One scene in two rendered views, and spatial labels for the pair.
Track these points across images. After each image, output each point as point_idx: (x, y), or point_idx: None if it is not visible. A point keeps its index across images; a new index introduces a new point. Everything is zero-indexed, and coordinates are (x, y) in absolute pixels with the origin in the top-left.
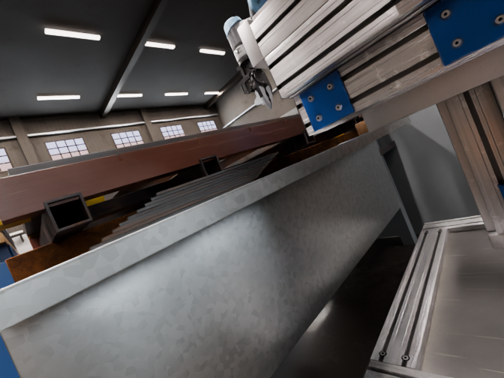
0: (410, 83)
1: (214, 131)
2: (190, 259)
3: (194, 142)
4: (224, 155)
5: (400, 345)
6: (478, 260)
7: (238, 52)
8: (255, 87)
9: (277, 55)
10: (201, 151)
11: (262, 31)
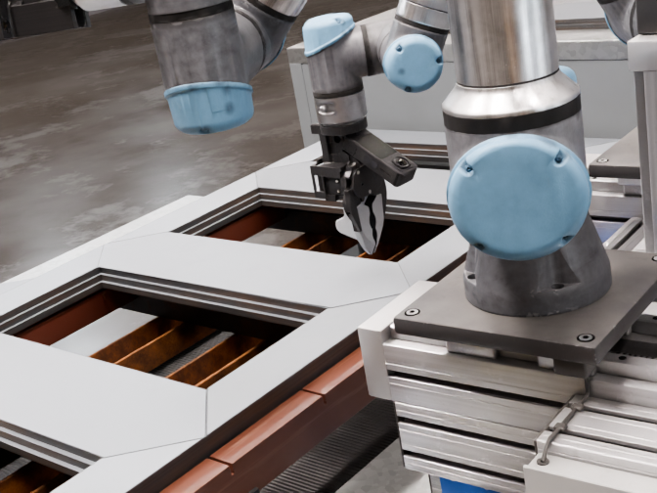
0: None
1: (252, 406)
2: None
3: (226, 474)
4: (270, 480)
5: None
6: None
7: (326, 111)
8: (348, 210)
9: (417, 417)
10: (234, 490)
11: (403, 371)
